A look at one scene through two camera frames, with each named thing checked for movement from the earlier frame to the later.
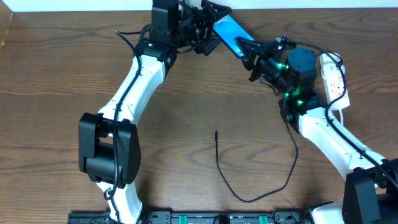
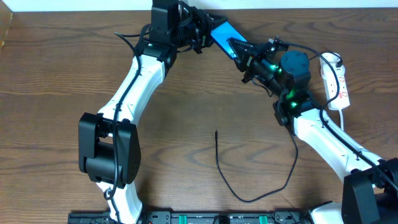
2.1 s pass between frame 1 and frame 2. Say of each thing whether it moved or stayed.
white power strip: stayed
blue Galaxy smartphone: moved
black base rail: stayed
